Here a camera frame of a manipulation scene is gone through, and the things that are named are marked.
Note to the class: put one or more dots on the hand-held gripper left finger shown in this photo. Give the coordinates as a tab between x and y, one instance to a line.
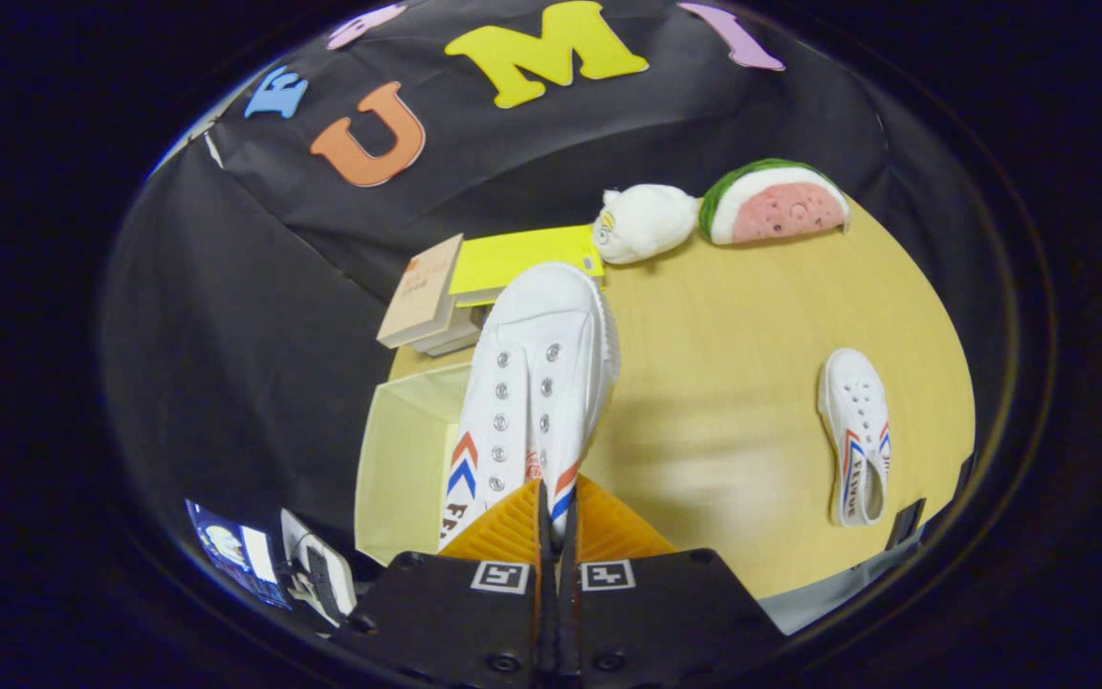
455	617

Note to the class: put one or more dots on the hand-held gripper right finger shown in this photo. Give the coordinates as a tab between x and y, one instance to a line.
666	617

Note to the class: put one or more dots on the translucent green storage box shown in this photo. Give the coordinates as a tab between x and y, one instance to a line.
407	459

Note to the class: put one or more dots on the white canvas shoe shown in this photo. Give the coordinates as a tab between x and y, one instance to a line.
537	383
857	421

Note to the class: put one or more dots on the black keyboard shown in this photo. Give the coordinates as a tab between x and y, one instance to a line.
326	579

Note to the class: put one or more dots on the white side table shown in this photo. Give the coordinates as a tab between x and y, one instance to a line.
295	536

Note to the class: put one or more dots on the grey book stack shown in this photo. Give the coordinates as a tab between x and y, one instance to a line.
451	337

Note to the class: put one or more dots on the beige book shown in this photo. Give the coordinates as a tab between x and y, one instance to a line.
422	292

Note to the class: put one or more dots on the black backdrop cloth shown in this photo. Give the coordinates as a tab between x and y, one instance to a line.
254	335

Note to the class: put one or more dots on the yellow book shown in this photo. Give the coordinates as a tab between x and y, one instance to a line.
513	258

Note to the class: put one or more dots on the white plush toy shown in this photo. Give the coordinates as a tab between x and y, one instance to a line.
647	222

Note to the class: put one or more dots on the watermelon plush toy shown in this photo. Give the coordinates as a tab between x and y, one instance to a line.
781	206

